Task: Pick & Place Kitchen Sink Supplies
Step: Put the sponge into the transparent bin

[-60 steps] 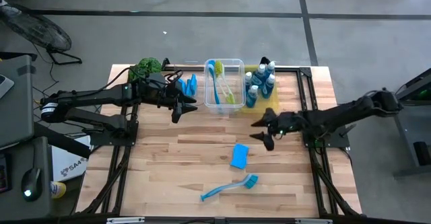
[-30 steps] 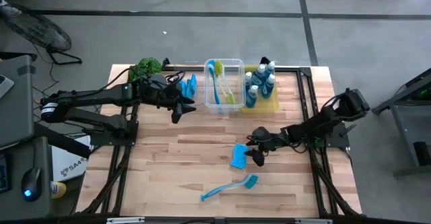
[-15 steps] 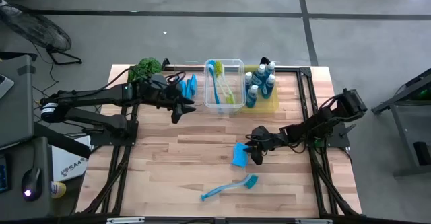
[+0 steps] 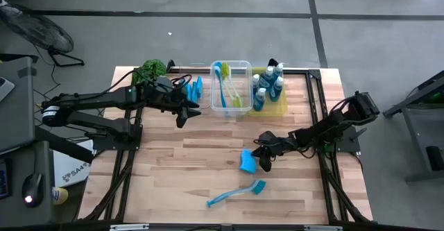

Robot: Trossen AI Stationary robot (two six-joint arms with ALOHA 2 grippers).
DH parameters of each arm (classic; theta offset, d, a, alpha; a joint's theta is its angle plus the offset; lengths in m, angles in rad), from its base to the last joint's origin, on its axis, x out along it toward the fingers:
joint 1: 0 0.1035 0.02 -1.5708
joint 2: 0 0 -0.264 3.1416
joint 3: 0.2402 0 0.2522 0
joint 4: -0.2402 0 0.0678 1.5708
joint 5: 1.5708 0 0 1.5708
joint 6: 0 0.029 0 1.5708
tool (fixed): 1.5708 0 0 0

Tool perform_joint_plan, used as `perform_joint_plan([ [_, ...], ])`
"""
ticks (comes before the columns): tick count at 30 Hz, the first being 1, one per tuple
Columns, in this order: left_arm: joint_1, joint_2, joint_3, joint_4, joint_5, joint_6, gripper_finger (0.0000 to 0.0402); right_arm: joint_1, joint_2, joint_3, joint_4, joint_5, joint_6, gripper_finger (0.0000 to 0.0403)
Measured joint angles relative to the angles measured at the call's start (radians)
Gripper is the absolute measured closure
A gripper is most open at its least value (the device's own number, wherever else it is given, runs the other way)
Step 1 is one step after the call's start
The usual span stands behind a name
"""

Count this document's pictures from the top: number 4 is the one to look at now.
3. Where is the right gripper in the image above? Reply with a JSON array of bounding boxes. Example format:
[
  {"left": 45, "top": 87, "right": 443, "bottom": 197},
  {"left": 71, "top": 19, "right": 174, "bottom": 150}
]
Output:
[{"left": 251, "top": 130, "right": 296, "bottom": 173}]

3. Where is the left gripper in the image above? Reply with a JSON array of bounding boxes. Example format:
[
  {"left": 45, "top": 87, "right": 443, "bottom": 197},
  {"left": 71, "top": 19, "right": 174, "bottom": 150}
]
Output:
[{"left": 149, "top": 76, "right": 203, "bottom": 129}]

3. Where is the yellow-green dish brush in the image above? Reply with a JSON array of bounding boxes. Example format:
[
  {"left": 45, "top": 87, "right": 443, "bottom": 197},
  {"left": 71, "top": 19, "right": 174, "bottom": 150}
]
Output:
[
  {"left": 220, "top": 62, "right": 240, "bottom": 103},
  {"left": 223, "top": 80, "right": 244, "bottom": 109}
]

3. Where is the blue dish brush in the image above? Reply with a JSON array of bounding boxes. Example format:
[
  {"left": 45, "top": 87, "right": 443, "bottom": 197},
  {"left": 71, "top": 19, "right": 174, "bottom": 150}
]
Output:
[
  {"left": 206, "top": 178, "right": 267, "bottom": 209},
  {"left": 212, "top": 61, "right": 228, "bottom": 109}
]

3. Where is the blue dish soap bottle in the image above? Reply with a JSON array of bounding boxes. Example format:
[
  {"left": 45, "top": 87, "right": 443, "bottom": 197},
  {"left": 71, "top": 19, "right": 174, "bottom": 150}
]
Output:
[
  {"left": 259, "top": 66, "right": 275, "bottom": 90},
  {"left": 269, "top": 62, "right": 284, "bottom": 85},
  {"left": 252, "top": 87, "right": 267, "bottom": 112},
  {"left": 251, "top": 74, "right": 261, "bottom": 95},
  {"left": 269, "top": 76, "right": 284, "bottom": 103}
]

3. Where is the clear plastic sponge rack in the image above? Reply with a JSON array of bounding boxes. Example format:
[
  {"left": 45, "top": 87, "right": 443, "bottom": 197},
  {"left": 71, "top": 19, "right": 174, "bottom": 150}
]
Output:
[{"left": 175, "top": 64, "right": 213, "bottom": 113}]

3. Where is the yellow plastic tray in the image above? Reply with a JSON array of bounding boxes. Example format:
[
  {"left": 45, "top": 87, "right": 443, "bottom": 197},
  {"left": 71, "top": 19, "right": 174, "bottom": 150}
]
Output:
[{"left": 248, "top": 66, "right": 289, "bottom": 117}]

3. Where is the green leafy plant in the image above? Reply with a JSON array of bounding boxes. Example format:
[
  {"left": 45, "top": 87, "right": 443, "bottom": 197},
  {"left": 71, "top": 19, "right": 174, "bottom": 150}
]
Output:
[{"left": 131, "top": 59, "right": 168, "bottom": 86}]

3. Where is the clear plastic bin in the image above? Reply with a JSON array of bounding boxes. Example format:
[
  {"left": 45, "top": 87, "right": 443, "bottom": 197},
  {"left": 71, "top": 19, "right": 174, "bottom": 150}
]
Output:
[{"left": 210, "top": 60, "right": 253, "bottom": 118}]

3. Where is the black metal beam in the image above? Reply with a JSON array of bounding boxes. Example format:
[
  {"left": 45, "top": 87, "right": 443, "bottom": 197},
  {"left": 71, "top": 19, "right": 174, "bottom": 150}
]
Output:
[{"left": 34, "top": 126, "right": 94, "bottom": 165}]

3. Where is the white cardboard box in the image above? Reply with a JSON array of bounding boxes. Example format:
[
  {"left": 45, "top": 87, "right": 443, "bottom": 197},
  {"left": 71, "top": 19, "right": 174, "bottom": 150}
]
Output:
[{"left": 51, "top": 139, "right": 95, "bottom": 189}]

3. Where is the yellow cup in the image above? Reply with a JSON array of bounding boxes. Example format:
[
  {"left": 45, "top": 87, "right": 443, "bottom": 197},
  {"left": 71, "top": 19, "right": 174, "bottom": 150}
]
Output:
[{"left": 51, "top": 186, "right": 69, "bottom": 205}]

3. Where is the dark equipment cart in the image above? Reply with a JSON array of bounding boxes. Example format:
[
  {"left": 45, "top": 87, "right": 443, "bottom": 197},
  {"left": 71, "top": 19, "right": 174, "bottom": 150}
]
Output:
[{"left": 382, "top": 69, "right": 444, "bottom": 183}]

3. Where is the grey desk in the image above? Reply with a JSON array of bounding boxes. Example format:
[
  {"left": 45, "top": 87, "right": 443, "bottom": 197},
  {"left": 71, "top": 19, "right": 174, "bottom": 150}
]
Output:
[{"left": 0, "top": 55, "right": 56, "bottom": 227}]

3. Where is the black computer mouse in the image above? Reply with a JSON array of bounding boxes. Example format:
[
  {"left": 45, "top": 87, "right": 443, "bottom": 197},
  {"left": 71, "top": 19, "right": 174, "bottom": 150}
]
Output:
[{"left": 21, "top": 172, "right": 45, "bottom": 209}]

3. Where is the black floor fan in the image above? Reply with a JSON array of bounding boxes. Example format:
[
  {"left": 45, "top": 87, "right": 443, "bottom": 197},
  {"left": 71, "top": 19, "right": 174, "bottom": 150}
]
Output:
[{"left": 0, "top": 3, "right": 86, "bottom": 68}]

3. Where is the silver laptop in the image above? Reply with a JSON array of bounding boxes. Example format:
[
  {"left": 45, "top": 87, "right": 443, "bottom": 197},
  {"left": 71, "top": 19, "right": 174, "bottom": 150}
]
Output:
[{"left": 0, "top": 76, "right": 15, "bottom": 103}]

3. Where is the black keyboard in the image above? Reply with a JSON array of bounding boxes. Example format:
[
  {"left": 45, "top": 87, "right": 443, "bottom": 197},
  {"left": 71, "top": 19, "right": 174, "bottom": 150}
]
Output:
[{"left": 0, "top": 158, "right": 10, "bottom": 200}]

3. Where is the person's shoe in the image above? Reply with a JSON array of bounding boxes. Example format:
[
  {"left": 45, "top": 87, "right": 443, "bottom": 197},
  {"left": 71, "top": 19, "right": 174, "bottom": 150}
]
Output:
[{"left": 0, "top": 0, "right": 22, "bottom": 17}]

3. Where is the black aluminium table frame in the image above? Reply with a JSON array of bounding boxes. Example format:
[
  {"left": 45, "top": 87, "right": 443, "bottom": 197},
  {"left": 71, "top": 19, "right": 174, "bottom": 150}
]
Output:
[{"left": 78, "top": 66, "right": 375, "bottom": 231}]

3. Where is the silver metal bracket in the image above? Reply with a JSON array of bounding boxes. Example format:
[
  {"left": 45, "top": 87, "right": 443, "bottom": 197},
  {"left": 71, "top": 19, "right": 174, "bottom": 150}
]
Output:
[
  {"left": 110, "top": 223, "right": 150, "bottom": 231},
  {"left": 304, "top": 225, "right": 343, "bottom": 231}
]

